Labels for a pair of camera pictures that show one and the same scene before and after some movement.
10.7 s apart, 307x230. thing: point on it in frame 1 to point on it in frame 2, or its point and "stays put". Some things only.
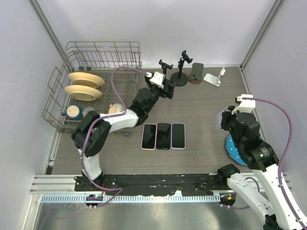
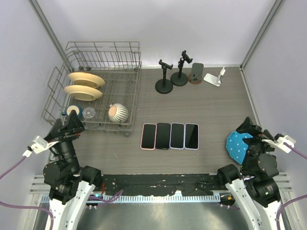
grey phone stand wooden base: [196, 75] stays put
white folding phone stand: [213, 79] stays put
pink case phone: [149, 136] stays put
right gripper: [226, 115] to [254, 130]
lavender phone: [220, 120] to [191, 137]
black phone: [163, 136] stays put
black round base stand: [180, 78] stays put
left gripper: [169, 94] to [73, 124]
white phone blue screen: [178, 135] stays put
